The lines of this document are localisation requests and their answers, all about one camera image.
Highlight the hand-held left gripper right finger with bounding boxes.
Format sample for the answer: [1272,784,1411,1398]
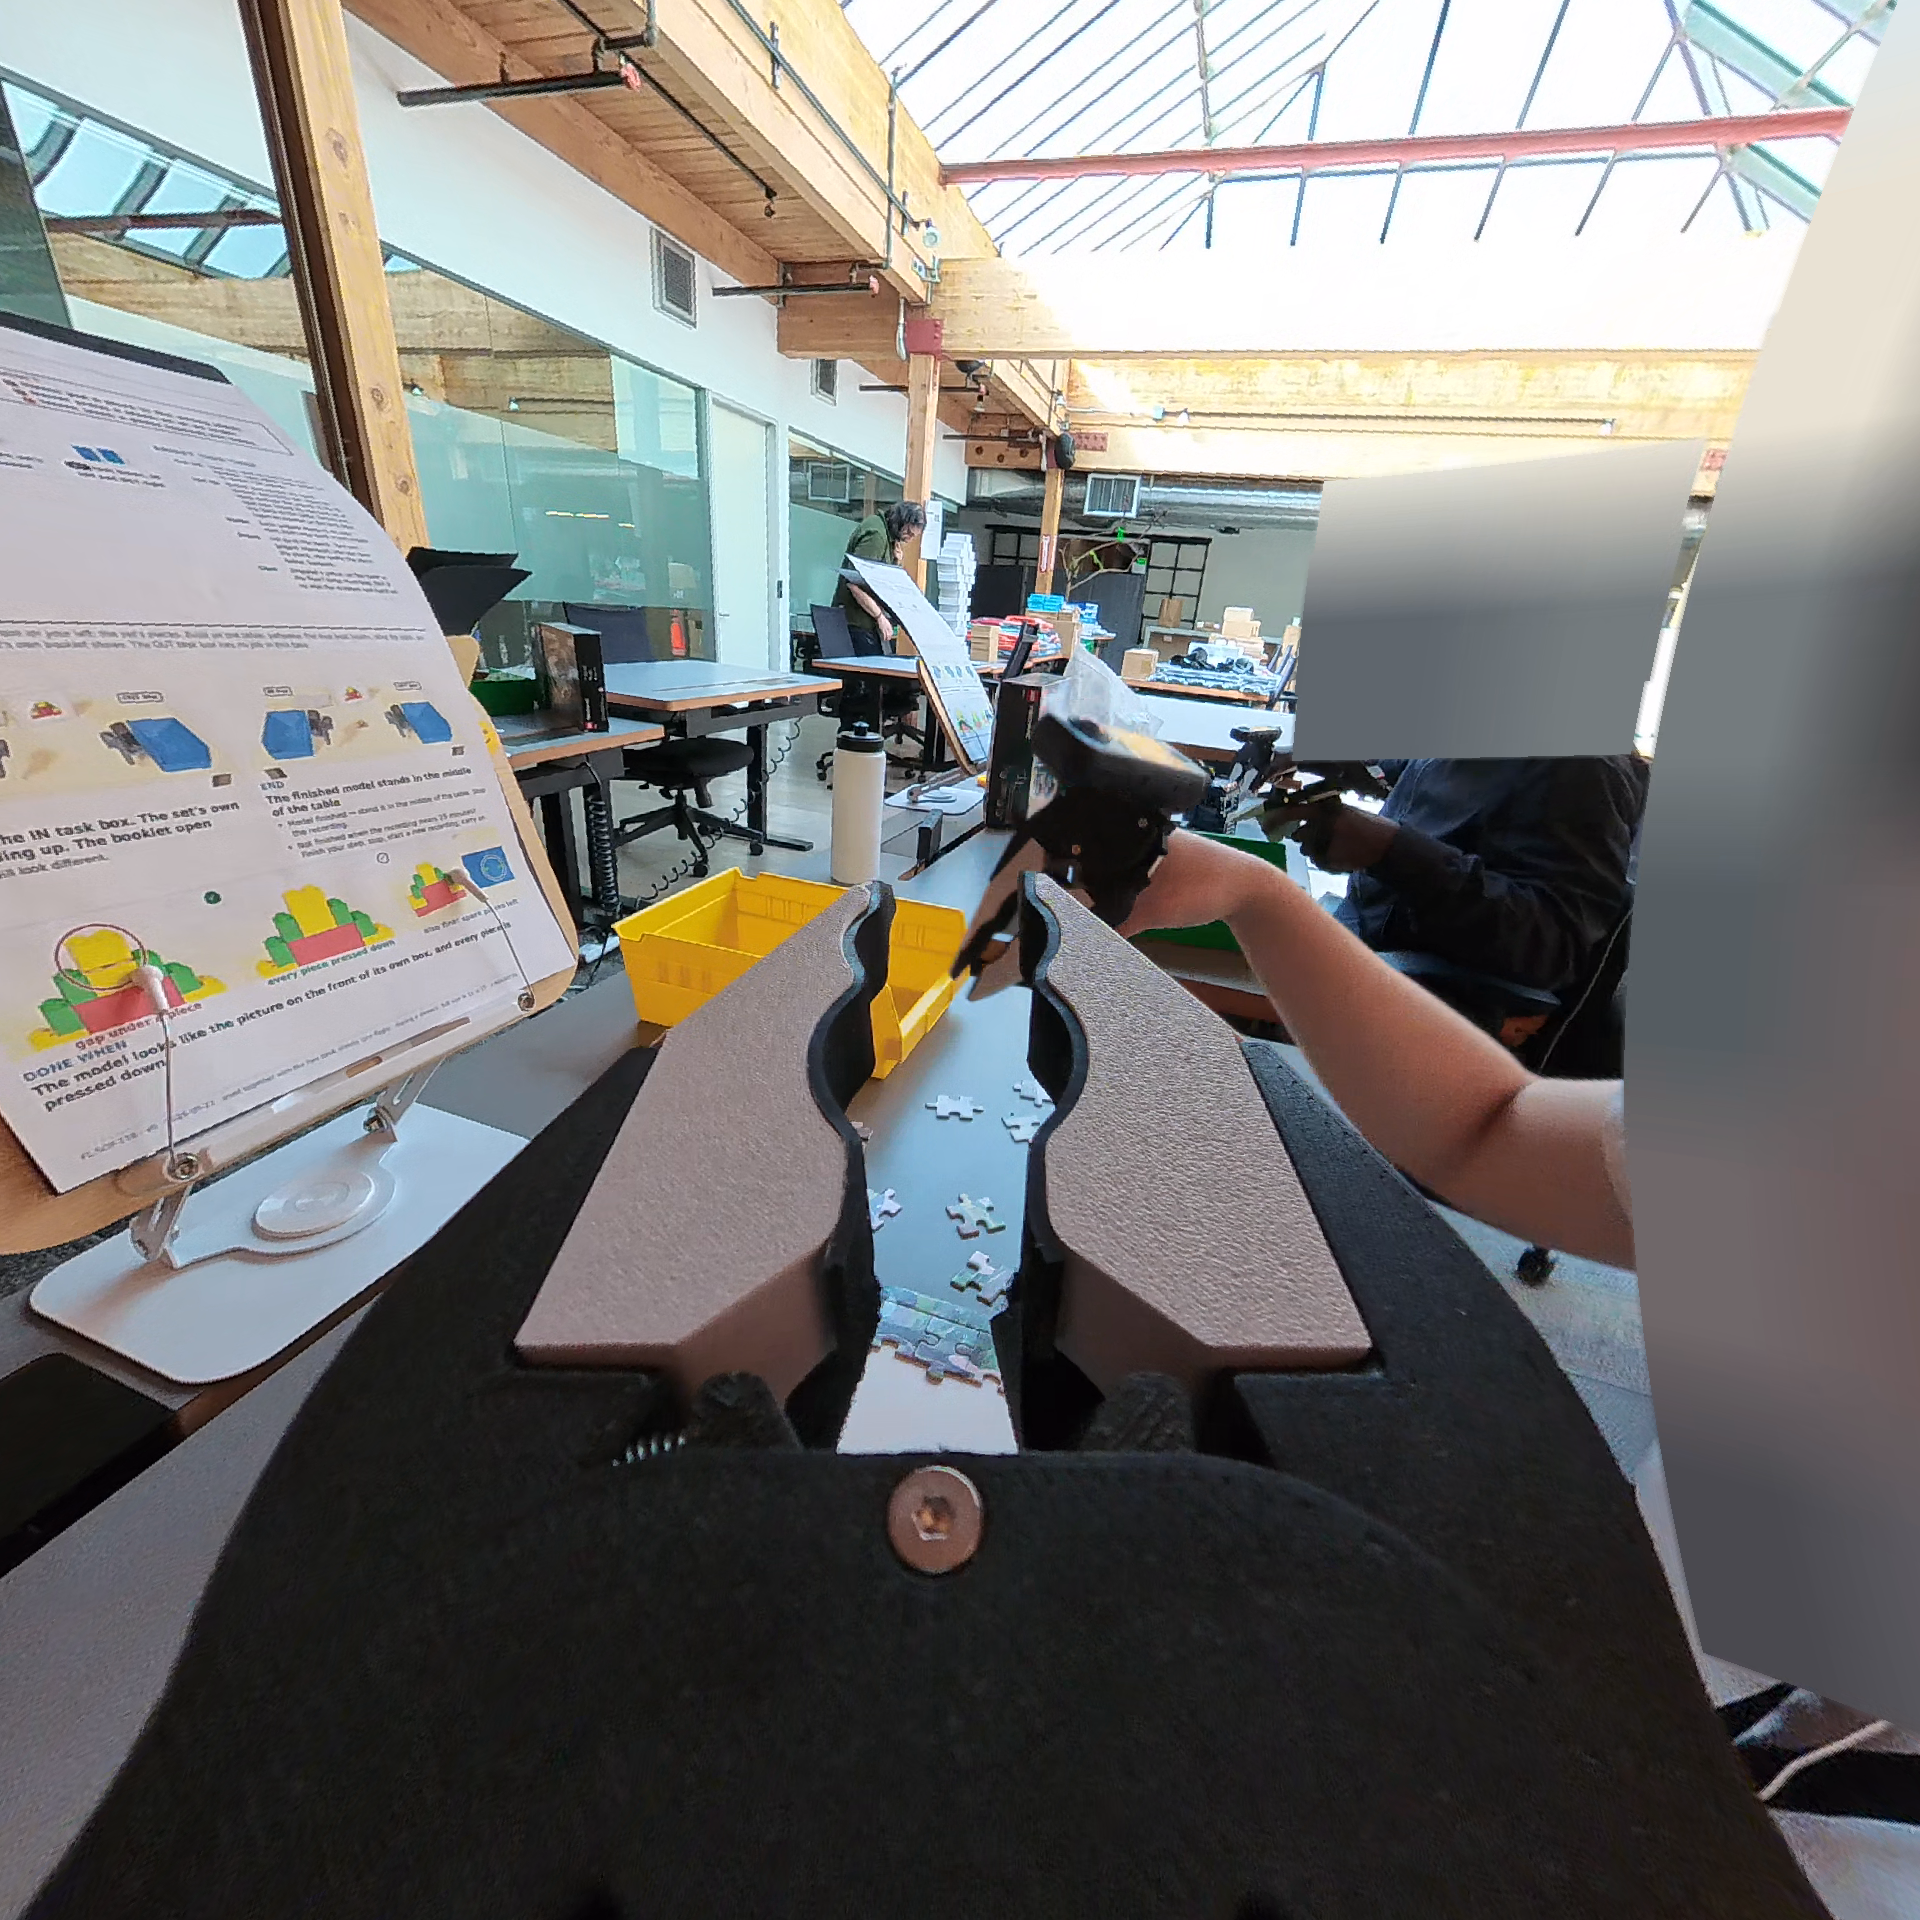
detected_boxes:
[998,873,1376,1448]

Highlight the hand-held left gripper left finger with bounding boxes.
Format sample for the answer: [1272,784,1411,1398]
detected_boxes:
[513,882,899,1448]

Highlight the group of puzzle pieces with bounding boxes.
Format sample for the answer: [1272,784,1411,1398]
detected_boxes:
[863,1072,1059,1308]

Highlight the partly assembled jigsaw puzzle board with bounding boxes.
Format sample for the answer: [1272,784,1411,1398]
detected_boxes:
[870,1281,1004,1388]

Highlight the wooden-edged office desk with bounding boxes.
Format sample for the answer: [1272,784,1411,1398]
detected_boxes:
[489,660,844,922]

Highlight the clear plastic bag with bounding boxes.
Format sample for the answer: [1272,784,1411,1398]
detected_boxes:
[1042,646,1165,745]

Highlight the black cardboard box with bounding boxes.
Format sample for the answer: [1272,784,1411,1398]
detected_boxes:
[983,672,1066,831]
[528,623,612,738]

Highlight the large green plastic bin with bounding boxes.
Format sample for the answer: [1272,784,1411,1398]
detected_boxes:
[1148,828,1293,959]

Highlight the white water bottle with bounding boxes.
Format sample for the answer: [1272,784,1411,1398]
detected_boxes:
[828,717,892,887]

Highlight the wooden board with white sheet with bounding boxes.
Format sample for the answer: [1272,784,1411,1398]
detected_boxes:
[848,556,1000,771]

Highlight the yellow plastic bin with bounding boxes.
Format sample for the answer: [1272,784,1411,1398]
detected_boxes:
[615,867,969,1083]

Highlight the black office chair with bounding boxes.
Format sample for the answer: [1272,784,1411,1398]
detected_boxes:
[562,599,760,887]

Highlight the wooden board with instruction sheet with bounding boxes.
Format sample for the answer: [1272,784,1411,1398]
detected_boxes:
[0,314,578,1253]

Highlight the red ceiling pipe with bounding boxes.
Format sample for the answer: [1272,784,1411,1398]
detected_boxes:
[941,110,1853,189]

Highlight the glass skylight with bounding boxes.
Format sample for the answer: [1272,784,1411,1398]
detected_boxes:
[841,0,1892,258]

